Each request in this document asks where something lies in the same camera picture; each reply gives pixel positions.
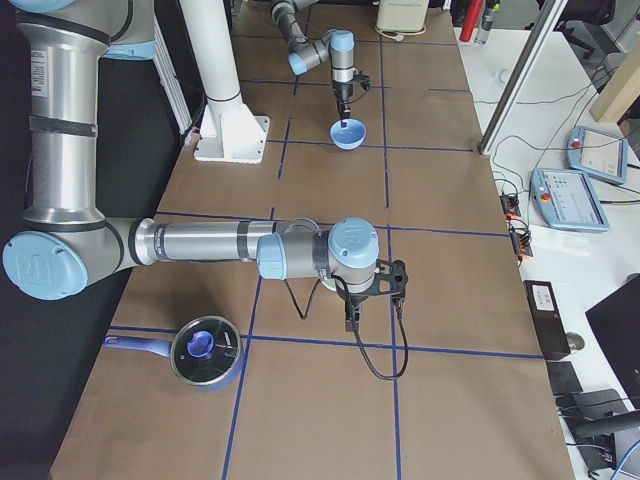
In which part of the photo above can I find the orange black connector strip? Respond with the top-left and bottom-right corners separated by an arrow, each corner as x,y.
499,194 -> 533,263

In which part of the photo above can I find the far blue teach pendant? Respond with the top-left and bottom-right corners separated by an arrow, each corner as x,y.
566,126 -> 629,185

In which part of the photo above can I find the near blue teach pendant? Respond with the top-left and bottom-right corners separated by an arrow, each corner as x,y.
531,168 -> 609,232

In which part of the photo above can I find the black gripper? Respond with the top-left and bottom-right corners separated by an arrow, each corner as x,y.
339,289 -> 369,332
331,80 -> 353,128

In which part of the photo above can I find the blue teach pendant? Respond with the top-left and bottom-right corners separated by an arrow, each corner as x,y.
566,126 -> 629,185
531,168 -> 609,232

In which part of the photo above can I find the green bowl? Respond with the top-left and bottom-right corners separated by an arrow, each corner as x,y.
321,279 -> 337,292

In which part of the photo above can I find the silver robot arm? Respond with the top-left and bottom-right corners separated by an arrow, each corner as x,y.
271,0 -> 358,126
1,1 -> 387,336

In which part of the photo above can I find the red fire extinguisher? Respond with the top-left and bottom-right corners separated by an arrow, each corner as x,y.
459,0 -> 484,43

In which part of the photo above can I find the cream white appliance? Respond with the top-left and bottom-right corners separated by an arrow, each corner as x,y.
376,0 -> 428,33

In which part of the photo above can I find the black power adapter box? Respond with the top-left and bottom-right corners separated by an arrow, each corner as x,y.
523,280 -> 570,361

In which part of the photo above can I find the purple saucepan with glass lid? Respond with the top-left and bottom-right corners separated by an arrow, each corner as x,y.
103,316 -> 245,390

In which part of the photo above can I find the aluminium frame post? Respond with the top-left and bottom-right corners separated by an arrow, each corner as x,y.
478,0 -> 568,155

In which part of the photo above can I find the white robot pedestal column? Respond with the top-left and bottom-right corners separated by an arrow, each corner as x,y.
180,0 -> 270,164

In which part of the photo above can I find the blue bowl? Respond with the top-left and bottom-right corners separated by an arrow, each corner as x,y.
329,118 -> 367,150

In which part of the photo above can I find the black laptop corner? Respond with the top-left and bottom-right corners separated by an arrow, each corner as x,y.
586,282 -> 639,408

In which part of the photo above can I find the white power plug cable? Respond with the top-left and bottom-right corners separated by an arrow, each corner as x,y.
376,27 -> 427,41

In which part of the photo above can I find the clear plastic bottle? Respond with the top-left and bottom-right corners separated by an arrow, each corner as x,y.
474,0 -> 501,45

